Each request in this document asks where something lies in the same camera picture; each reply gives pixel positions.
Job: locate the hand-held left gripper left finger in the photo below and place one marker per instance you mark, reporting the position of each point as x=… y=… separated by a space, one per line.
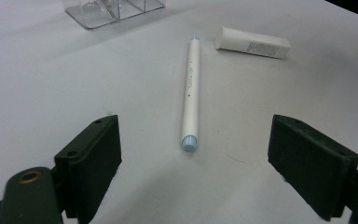
x=88 y=168

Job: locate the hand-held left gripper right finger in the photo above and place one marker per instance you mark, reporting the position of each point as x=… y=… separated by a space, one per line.
x=310 y=165

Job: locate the clear acrylic organizer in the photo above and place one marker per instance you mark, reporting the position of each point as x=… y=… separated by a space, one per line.
x=105 y=15

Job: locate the white pen with blue ends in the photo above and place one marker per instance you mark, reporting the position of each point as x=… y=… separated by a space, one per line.
x=191 y=99

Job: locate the small white box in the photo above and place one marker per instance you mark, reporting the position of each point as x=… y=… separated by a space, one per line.
x=251 y=43

